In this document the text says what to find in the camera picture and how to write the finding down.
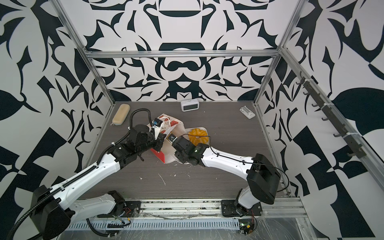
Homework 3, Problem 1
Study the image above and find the red white paper bag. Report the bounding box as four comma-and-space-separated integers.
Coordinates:
150, 114, 187, 164

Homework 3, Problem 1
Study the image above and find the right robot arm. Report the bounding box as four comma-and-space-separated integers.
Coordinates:
168, 134, 283, 218

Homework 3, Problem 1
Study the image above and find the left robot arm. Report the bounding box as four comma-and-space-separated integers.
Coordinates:
7, 108, 166, 240

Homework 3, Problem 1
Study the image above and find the white plastic tray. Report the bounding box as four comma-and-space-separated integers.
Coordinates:
182, 126, 209, 148

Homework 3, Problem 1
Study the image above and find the beige glasses case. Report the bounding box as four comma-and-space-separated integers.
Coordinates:
112, 104, 131, 126

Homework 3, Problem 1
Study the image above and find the white digital clock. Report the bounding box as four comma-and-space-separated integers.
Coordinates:
181, 99, 200, 112

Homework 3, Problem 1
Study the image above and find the small white device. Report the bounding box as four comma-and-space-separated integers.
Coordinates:
240, 106, 256, 120

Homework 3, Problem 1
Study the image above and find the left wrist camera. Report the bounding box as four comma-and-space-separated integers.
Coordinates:
153, 118, 164, 128

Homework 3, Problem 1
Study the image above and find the circuit board with wires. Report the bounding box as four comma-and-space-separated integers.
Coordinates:
239, 218, 258, 236

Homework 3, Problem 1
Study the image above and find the wall hook rack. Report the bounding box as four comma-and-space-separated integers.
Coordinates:
297, 72, 367, 159

